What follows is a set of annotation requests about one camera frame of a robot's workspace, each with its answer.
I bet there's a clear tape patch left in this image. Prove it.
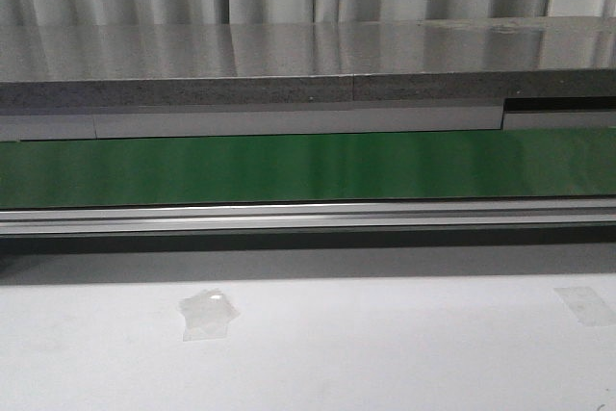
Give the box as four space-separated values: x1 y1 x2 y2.
179 289 240 342

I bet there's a clear tape patch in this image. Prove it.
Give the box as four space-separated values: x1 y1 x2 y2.
554 287 615 327
179 289 240 342

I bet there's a grey stone countertop slab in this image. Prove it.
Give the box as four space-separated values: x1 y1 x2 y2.
1 17 615 111

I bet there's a green conveyor belt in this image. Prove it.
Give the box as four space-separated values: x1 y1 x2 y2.
1 128 615 209

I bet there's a white panel under countertop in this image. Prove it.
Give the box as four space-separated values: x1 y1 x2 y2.
1 96 615 141

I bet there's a clear tape patch right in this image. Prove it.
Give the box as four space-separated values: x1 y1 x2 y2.
554 287 615 327

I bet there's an aluminium conveyor side rail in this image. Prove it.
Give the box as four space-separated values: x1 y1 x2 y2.
1 197 615 237

